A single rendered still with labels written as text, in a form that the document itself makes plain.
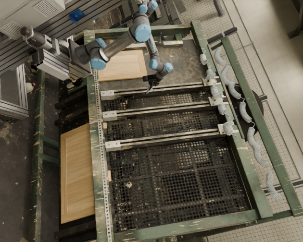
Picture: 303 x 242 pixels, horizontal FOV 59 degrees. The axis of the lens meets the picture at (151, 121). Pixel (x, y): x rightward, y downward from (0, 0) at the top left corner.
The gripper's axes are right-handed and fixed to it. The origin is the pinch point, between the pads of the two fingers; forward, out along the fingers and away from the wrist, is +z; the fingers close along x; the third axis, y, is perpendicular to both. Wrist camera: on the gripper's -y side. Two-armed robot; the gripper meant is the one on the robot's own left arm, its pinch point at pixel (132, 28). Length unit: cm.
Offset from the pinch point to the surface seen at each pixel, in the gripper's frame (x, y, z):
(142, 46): -6.2, 20.4, 14.5
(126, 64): -26.0, 2.0, 25.3
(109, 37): 18.5, -1.1, 39.0
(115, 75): -38, -11, 31
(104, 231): -180, -50, 29
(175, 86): -66, 32, -4
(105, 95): -64, -27, 30
